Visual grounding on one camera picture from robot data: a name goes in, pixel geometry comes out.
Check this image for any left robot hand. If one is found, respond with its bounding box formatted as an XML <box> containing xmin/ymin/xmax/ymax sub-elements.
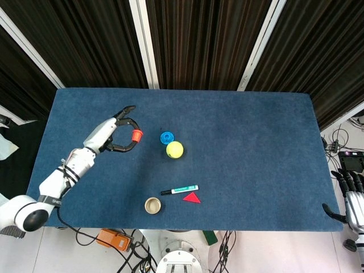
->
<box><xmin>82</xmin><ymin>105</ymin><xmax>142</xmax><ymax>155</ymax></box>

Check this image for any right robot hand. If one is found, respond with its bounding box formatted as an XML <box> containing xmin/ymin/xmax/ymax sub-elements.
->
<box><xmin>322</xmin><ymin>169</ymin><xmax>364</xmax><ymax>231</ymax></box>

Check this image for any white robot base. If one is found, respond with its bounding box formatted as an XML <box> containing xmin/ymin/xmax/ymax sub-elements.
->
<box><xmin>155</xmin><ymin>240</ymin><xmax>203</xmax><ymax>273</ymax></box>

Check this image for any dark green rectangular block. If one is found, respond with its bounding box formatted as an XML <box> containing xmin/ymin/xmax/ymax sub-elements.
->
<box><xmin>202</xmin><ymin>230</ymin><xmax>218</xmax><ymax>246</ymax></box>

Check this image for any black device with pink button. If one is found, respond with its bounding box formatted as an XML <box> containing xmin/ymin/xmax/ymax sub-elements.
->
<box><xmin>337</xmin><ymin>151</ymin><xmax>364</xmax><ymax>173</ymax></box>

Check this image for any blue plastic flanged disc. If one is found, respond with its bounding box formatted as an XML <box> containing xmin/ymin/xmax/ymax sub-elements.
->
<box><xmin>159</xmin><ymin>131</ymin><xmax>175</xmax><ymax>146</ymax></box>

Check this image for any yellow tennis ball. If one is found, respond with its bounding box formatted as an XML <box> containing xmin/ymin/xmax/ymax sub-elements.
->
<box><xmin>166</xmin><ymin>140</ymin><xmax>184</xmax><ymax>159</ymax></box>

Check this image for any green whiteboard marker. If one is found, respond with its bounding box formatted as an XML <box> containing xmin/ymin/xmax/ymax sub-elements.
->
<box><xmin>160</xmin><ymin>185</ymin><xmax>199</xmax><ymax>196</ymax></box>

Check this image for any red flat triangle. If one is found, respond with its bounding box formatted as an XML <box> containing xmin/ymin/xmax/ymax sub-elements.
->
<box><xmin>182</xmin><ymin>191</ymin><xmax>201</xmax><ymax>204</ymax></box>

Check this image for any orange foot pedal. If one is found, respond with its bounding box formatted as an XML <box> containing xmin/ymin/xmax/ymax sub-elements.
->
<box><xmin>96</xmin><ymin>228</ymin><xmax>134</xmax><ymax>253</ymax></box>

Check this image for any blue felt table cover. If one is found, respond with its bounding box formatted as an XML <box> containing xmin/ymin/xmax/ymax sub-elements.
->
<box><xmin>27</xmin><ymin>88</ymin><xmax>344</xmax><ymax>233</ymax></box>

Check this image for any black cable bundle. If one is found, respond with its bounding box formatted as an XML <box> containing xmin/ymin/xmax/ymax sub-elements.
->
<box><xmin>321</xmin><ymin>123</ymin><xmax>350</xmax><ymax>171</ymax></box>
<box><xmin>212</xmin><ymin>230</ymin><xmax>237</xmax><ymax>273</ymax></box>

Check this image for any white frame post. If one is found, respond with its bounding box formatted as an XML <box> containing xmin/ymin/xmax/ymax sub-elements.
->
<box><xmin>129</xmin><ymin>0</ymin><xmax>160</xmax><ymax>89</ymax></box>
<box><xmin>237</xmin><ymin>0</ymin><xmax>282</xmax><ymax>92</ymax></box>
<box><xmin>0</xmin><ymin>6</ymin><xmax>65</xmax><ymax>89</ymax></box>

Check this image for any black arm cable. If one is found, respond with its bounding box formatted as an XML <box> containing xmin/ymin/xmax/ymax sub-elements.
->
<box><xmin>56</xmin><ymin>207</ymin><xmax>160</xmax><ymax>273</ymax></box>

